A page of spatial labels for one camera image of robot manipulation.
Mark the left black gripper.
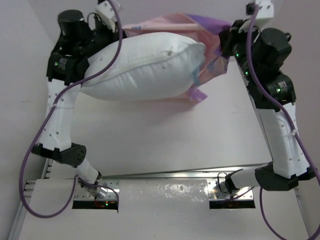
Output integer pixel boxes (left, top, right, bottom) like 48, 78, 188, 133
77, 16, 128, 59

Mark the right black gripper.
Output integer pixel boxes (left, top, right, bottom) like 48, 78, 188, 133
220, 17, 262, 81

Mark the pink printed pillowcase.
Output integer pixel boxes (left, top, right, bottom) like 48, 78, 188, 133
122, 12, 232, 105

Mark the white pillow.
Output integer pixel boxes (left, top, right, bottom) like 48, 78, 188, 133
80, 32, 206, 102

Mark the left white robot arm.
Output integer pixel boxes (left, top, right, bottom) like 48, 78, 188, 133
31, 9, 117, 184

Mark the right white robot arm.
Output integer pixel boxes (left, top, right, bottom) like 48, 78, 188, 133
219, 20, 316, 194

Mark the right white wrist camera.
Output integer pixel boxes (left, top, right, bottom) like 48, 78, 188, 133
237, 0, 275, 33

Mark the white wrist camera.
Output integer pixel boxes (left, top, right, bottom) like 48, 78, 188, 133
237, 0, 275, 33
95, 0, 116, 29

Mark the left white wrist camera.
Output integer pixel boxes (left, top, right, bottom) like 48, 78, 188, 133
95, 0, 116, 29

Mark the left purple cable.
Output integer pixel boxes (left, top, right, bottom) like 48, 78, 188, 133
19, 0, 124, 218

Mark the purple cable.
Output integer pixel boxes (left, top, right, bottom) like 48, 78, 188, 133
19, 0, 124, 218
246, 4, 320, 240

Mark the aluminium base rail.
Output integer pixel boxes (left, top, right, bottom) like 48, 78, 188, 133
73, 168, 255, 210

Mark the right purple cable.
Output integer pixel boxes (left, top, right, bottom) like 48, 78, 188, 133
246, 4, 320, 240

